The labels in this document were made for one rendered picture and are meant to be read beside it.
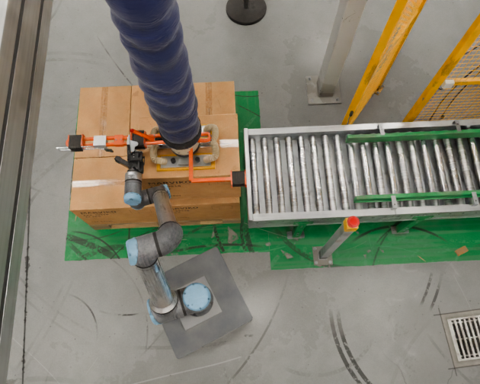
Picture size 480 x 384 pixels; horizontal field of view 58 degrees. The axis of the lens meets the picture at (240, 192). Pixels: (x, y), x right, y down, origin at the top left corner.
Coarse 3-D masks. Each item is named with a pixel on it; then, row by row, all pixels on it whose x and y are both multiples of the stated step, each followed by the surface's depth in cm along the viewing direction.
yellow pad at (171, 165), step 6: (162, 156) 250; (168, 156) 250; (174, 156) 250; (198, 156) 250; (204, 156) 250; (168, 162) 249; (174, 162) 248; (198, 162) 248; (204, 162) 248; (210, 162) 248; (156, 168) 248; (162, 168) 248; (168, 168) 248; (174, 168) 248; (180, 168) 248; (186, 168) 248; (198, 168) 248; (204, 168) 248; (210, 168) 248
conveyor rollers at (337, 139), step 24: (264, 144) 316; (288, 144) 316; (312, 144) 316; (336, 144) 316; (360, 144) 316; (384, 144) 317; (408, 144) 317; (432, 144) 317; (456, 144) 317; (264, 168) 310; (288, 168) 311; (312, 168) 312; (456, 168) 309; (264, 192) 306; (384, 192) 304; (408, 192) 303
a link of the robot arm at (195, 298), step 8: (184, 288) 239; (192, 288) 235; (200, 288) 235; (184, 296) 232; (192, 296) 233; (200, 296) 234; (208, 296) 235; (184, 304) 233; (192, 304) 232; (200, 304) 232; (208, 304) 237; (184, 312) 234; (192, 312) 237
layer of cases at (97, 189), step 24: (96, 96) 332; (120, 96) 332; (216, 96) 331; (96, 120) 325; (120, 120) 325; (96, 168) 312; (120, 168) 312; (72, 192) 306; (96, 192) 306; (120, 192) 306; (96, 216) 319; (120, 216) 322; (144, 216) 325; (192, 216) 331; (216, 216) 334
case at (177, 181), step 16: (144, 128) 259; (224, 128) 258; (224, 144) 255; (224, 160) 251; (144, 176) 248; (160, 176) 248; (176, 176) 248; (208, 176) 248; (224, 176) 250; (176, 192) 272; (192, 192) 273; (208, 192) 275; (224, 192) 276; (240, 192) 277
